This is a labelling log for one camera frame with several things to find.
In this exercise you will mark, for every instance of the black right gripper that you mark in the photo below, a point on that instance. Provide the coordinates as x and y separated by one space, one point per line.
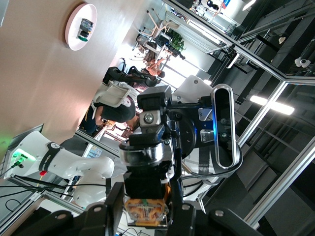
204 123

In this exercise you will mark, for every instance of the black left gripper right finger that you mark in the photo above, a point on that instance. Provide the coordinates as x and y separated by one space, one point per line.
176 211

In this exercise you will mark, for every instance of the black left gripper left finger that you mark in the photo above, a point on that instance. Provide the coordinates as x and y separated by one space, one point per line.
115 211

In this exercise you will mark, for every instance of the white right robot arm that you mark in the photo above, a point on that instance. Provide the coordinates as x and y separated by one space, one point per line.
73 167

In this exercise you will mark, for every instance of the seated person dark shirt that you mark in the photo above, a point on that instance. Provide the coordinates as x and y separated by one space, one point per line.
115 113

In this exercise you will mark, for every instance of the green potted plant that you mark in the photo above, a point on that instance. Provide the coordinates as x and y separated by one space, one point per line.
177 41

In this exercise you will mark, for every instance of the white round plate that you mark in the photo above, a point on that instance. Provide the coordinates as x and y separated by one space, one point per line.
73 37

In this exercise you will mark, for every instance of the rectangular ceiling light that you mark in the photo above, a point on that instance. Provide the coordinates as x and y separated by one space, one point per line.
280 107

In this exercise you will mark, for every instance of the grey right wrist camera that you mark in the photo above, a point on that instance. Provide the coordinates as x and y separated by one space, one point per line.
222 147

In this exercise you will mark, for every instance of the green push button switch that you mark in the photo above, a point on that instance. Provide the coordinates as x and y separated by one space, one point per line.
85 29

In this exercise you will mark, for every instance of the white security camera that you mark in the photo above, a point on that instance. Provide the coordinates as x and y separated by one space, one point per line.
302 62

